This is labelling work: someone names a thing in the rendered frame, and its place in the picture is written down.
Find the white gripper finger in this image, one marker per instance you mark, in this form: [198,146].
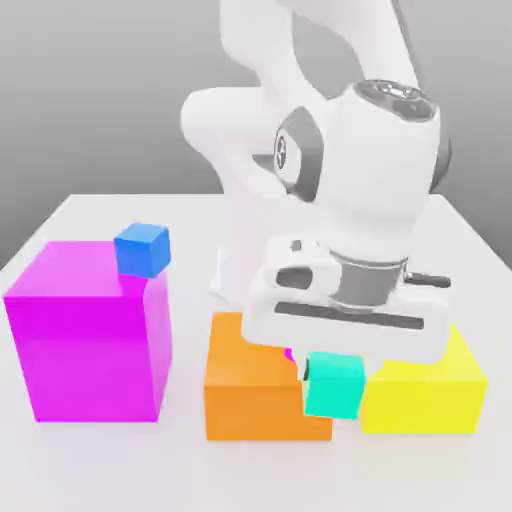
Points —
[370,364]
[300,362]

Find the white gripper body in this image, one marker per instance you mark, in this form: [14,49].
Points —
[434,340]

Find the small teal cube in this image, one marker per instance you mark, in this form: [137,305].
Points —
[334,386]

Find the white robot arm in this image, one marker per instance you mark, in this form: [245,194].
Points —
[372,168]

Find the small magenta cube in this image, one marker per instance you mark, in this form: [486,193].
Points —
[289,355]

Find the small blue cube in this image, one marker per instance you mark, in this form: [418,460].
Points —
[140,252]

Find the large orange box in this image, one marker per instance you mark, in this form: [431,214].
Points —
[256,400]

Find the large yellow box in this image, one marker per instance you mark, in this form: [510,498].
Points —
[424,400]

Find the large magenta box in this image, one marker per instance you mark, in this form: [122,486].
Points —
[84,352]

